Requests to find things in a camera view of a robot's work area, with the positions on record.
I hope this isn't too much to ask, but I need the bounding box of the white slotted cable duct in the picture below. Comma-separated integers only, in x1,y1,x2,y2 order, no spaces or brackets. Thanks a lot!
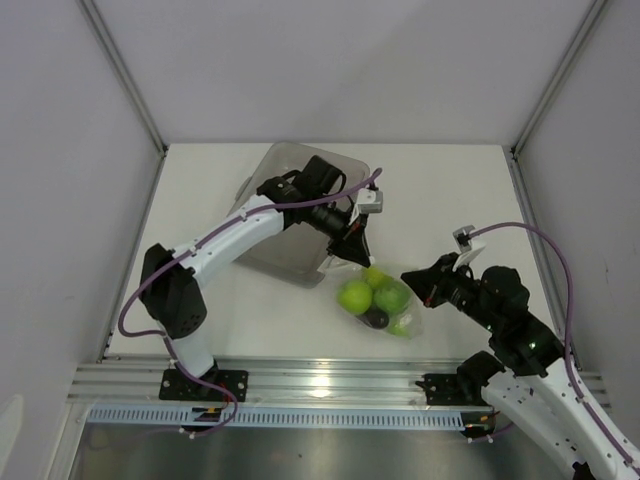
87,404,465,431

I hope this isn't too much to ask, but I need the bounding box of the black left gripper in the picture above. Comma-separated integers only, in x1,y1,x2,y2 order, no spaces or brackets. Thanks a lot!
306,195,370,267

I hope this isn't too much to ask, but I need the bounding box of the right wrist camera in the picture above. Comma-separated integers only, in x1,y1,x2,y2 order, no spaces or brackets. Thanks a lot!
453,225,486,271

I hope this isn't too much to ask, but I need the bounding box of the clear dotted zip bag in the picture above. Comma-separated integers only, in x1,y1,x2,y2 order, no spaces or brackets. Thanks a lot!
319,259,424,340

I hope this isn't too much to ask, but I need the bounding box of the purple eggplant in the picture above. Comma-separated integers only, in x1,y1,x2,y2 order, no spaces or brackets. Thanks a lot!
359,309,390,330

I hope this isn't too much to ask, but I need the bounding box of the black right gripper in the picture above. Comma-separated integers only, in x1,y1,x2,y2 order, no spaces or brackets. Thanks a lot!
400,251,499,332

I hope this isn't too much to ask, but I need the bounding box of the aluminium frame post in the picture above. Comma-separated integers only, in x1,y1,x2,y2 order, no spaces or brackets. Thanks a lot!
75,0,168,157
508,0,614,160

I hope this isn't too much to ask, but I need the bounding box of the grey plastic food bin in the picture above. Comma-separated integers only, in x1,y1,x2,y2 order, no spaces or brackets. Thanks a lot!
233,141,372,290

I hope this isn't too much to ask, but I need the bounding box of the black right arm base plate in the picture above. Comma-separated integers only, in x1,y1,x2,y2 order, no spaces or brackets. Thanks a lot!
414,373,487,406

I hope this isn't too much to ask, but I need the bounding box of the right aluminium frame post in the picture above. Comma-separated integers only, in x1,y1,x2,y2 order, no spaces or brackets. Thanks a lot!
508,0,614,160

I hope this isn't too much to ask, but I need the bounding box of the aluminium mounting rail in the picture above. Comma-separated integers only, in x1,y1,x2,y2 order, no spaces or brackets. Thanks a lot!
69,355,606,407

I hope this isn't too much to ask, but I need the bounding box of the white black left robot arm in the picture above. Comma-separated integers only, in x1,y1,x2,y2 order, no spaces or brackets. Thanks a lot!
135,156,383,400

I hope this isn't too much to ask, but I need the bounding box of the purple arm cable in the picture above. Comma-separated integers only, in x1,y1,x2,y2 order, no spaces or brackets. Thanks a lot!
472,222,634,466
117,167,384,440

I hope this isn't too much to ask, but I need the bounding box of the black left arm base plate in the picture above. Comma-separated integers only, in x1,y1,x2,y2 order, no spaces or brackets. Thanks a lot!
158,369,249,403

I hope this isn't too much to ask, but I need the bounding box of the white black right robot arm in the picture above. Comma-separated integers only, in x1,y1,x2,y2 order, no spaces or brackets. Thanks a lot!
401,253,639,479

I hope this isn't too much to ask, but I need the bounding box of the left aluminium frame post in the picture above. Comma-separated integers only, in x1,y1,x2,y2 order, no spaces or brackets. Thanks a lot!
75,0,168,157

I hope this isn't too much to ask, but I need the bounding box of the green custard apple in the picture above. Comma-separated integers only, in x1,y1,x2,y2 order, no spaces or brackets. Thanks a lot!
373,280,412,316

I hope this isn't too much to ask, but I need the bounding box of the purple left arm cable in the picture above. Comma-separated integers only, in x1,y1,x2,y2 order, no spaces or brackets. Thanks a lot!
117,167,384,440

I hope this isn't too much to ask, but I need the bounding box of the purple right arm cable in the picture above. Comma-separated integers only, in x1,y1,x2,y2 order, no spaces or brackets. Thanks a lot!
472,222,634,466

